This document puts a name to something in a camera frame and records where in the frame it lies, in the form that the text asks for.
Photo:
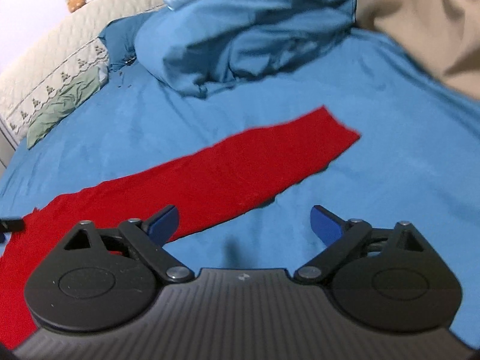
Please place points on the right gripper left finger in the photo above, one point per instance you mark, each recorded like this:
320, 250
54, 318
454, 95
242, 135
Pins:
97, 279

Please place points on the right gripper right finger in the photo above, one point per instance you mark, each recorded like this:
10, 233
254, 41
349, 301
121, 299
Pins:
386, 279

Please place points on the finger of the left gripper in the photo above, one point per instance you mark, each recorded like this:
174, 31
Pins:
11, 225

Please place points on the red knit garment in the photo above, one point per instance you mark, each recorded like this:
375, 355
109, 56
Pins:
208, 187

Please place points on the blue bed sheet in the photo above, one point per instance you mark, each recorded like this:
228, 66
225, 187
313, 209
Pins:
417, 158

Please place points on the green pillow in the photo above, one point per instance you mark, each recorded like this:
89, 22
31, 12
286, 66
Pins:
65, 102

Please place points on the cream quilted headboard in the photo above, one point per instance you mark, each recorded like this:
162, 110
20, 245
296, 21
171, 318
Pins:
68, 51

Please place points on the dark blue pillow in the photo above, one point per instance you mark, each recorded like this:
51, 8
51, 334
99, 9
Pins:
118, 38

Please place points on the beige curtain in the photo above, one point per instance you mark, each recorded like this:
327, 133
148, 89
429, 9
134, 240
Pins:
442, 36

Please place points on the blue folded duvet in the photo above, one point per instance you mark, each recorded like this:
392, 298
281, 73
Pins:
209, 46

